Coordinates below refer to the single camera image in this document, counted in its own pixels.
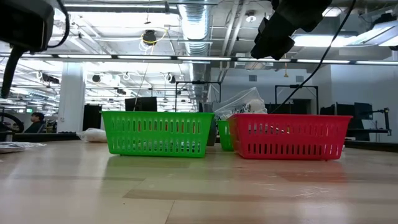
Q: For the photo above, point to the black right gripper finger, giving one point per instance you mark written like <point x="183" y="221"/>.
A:
<point x="273" y="40"/>

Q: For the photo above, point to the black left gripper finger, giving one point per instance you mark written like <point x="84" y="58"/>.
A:
<point x="12" y="71"/>

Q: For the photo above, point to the clear handwritten vanity pack bag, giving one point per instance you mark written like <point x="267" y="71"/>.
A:
<point x="245" y="105"/>

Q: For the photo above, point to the person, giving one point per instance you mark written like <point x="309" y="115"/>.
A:
<point x="37" y="118"/>

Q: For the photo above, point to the black background robot workstation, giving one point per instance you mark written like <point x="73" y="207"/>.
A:
<point x="360" y="112"/>

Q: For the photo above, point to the clear bag of cotton swabs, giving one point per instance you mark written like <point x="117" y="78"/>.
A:
<point x="93" y="135"/>

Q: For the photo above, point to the white square pillar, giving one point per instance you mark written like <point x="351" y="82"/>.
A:
<point x="71" y="99"/>

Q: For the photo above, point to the black aluminium table frame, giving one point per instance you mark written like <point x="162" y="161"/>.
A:
<point x="46" y="137"/>

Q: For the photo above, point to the tall black cabinet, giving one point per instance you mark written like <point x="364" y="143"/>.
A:
<point x="92" y="118"/>

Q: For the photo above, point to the silver ventilation duct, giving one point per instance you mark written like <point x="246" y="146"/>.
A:
<point x="196" y="28"/>

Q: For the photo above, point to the round ceiling sensor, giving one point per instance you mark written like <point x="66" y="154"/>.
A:
<point x="250" y="18"/>

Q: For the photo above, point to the green slotted plastic basket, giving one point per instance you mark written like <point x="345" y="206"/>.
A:
<point x="224" y="123"/>
<point x="155" y="115"/>

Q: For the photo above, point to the black background rig frame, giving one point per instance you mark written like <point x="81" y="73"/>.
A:
<point x="199" y="82"/>
<point x="295" y="86"/>

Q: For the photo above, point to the bright ceiling light panel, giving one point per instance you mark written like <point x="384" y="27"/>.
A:
<point x="357" y="39"/>

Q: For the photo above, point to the black computer monitor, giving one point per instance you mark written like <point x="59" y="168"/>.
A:
<point x="141" y="104"/>

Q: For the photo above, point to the black overhead camera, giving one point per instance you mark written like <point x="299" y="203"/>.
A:
<point x="150" y="37"/>

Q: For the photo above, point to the red slotted plastic basket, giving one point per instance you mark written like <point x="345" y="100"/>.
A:
<point x="289" y="118"/>

